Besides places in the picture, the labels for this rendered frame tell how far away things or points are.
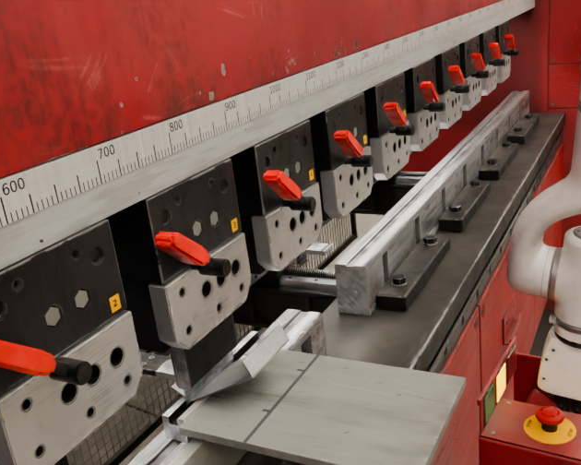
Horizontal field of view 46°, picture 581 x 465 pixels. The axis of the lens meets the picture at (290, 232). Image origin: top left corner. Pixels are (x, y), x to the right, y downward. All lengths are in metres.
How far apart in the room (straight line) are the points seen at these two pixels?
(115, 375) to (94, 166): 0.18
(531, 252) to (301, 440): 0.48
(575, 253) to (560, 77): 1.78
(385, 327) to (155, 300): 0.57
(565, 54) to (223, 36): 2.11
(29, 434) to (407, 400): 0.39
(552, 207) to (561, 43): 1.80
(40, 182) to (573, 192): 0.68
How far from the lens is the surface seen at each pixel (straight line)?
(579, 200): 0.98
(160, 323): 0.69
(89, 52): 0.60
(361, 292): 1.19
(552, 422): 1.08
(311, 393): 0.78
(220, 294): 0.75
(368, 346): 1.12
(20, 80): 0.54
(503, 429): 1.10
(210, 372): 0.83
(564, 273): 1.04
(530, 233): 1.01
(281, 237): 0.85
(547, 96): 2.78
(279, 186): 0.78
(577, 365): 1.12
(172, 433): 0.80
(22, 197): 0.54
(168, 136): 0.67
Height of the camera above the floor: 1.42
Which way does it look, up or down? 19 degrees down
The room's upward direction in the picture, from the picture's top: 7 degrees counter-clockwise
